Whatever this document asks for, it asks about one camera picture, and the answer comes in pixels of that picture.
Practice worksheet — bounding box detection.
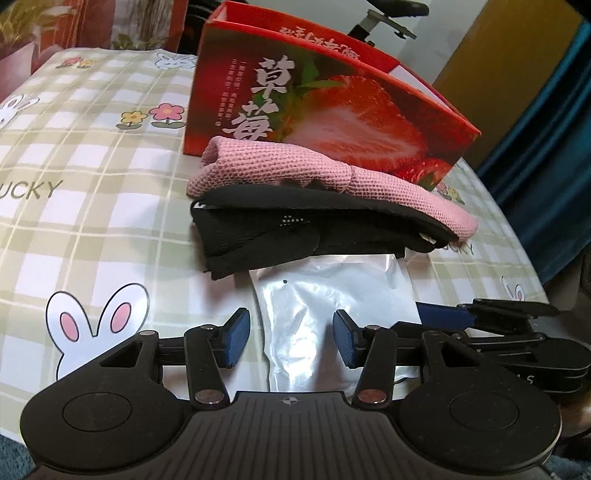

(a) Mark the black exercise bike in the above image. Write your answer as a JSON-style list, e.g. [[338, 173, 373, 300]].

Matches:
[[348, 0, 430, 47]]

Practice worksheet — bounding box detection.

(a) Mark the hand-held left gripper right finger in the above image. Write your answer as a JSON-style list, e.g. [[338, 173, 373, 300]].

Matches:
[[332, 309, 468, 407]]

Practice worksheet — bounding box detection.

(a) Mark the pink knitted cloth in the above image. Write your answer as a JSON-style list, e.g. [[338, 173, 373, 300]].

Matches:
[[186, 136, 480, 241]]

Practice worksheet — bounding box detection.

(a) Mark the red strawberry print cardboard box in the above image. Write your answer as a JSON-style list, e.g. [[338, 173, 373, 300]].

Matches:
[[182, 0, 483, 192]]

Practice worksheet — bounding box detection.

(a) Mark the checked bunny print tablecloth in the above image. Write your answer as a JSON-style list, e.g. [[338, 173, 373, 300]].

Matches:
[[0, 46, 550, 435]]

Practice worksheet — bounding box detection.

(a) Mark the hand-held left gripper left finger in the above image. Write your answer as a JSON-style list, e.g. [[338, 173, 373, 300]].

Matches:
[[98, 307, 253, 407]]

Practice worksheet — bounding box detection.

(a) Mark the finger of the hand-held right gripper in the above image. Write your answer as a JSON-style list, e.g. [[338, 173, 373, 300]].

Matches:
[[417, 298, 560, 330], [391, 322, 546, 352]]

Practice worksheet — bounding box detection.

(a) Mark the wooden door panel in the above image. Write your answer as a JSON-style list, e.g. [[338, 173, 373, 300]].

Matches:
[[431, 0, 585, 134]]

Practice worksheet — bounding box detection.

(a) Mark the black cloth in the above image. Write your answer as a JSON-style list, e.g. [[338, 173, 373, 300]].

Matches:
[[191, 185, 461, 281]]

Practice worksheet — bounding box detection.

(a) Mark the teal curtain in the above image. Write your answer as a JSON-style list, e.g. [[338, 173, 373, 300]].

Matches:
[[475, 0, 591, 283]]

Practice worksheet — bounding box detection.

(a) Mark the blue white cotton pad packet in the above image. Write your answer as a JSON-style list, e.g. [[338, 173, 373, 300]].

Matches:
[[248, 251, 428, 393]]

